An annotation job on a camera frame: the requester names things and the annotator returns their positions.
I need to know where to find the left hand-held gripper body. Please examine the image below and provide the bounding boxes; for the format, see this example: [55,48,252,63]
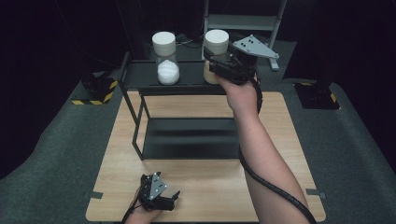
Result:
[137,172,176,213]

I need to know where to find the person's left hand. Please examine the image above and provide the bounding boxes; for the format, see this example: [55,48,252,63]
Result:
[124,189,163,224]

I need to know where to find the black base with striped tape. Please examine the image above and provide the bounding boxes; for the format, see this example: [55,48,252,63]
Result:
[71,72,119,106]
[293,80,341,111]

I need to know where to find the black metal shelf rack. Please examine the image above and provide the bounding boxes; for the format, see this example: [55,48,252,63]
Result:
[117,50,262,161]

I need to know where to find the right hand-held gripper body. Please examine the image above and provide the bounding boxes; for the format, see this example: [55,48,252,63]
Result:
[208,34,280,86]

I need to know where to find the grey tape piece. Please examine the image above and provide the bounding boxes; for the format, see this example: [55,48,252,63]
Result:
[305,188,328,201]
[83,189,104,201]

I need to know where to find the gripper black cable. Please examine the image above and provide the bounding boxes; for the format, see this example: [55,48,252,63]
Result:
[120,188,143,224]
[237,74,318,224]

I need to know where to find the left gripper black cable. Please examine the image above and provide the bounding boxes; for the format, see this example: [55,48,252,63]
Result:
[120,188,143,224]

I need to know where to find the jar with white contents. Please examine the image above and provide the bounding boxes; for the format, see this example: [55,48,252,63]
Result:
[151,31,181,86]

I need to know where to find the person's right hand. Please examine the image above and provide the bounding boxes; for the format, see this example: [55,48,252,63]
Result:
[216,68,262,121]

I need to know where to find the jar with tan contents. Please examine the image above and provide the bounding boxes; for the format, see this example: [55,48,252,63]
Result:
[202,28,231,85]

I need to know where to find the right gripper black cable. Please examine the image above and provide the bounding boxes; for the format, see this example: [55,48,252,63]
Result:
[237,74,318,224]

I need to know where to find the grey metal stand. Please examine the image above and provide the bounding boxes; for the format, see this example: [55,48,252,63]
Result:
[201,0,288,72]

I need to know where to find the power strip with plugs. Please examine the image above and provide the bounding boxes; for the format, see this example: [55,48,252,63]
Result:
[175,32,194,48]

